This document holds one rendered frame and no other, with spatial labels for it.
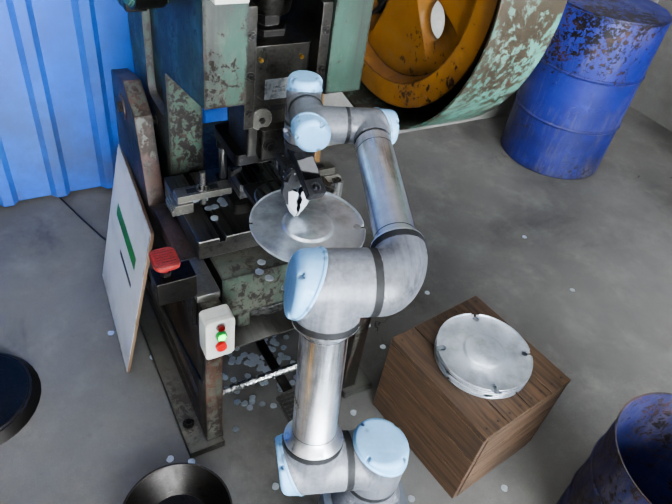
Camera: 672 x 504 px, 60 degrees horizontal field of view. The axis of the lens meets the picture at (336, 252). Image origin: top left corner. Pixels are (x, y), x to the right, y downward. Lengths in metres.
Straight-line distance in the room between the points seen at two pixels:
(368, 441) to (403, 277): 0.39
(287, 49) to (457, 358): 0.98
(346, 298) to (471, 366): 0.91
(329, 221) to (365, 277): 0.57
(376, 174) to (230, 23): 0.43
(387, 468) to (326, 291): 0.43
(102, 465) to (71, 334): 0.54
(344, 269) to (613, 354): 1.84
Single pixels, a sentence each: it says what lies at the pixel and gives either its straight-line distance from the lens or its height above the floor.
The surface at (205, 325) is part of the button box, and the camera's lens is 1.43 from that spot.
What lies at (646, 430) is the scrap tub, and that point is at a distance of 1.99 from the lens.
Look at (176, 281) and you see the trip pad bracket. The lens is 1.42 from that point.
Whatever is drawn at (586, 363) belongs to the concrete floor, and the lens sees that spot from 2.52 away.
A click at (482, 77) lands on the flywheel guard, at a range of 1.32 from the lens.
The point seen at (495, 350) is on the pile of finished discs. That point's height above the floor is 0.39.
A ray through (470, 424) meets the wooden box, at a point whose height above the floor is 0.34.
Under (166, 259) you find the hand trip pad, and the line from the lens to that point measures 1.39.
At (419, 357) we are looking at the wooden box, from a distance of 1.79.
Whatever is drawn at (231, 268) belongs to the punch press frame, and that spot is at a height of 0.65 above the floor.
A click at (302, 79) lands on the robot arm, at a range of 1.27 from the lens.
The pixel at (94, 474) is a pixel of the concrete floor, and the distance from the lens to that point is 1.96.
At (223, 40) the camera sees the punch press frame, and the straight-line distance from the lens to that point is 1.28.
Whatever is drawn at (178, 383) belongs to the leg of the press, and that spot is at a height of 0.03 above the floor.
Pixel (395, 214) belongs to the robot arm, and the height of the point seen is 1.09.
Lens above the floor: 1.70
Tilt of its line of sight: 41 degrees down
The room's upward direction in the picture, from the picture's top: 10 degrees clockwise
